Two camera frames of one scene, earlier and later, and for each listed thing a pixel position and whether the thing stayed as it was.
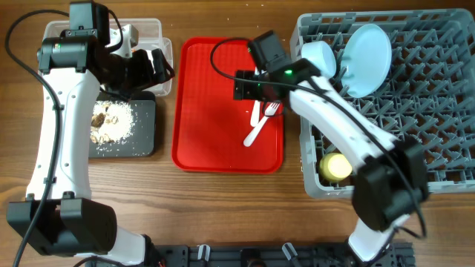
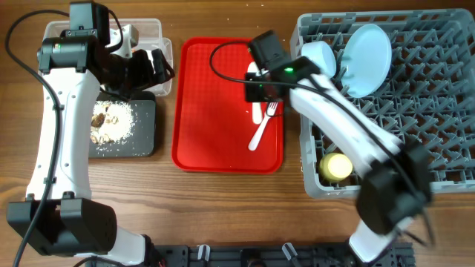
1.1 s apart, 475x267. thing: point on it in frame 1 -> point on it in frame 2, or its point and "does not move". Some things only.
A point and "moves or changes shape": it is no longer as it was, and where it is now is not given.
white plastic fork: (269, 112) moves or changes shape
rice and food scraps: (111, 122) does not move
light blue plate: (366, 60) does not move
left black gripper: (146, 76) does not move
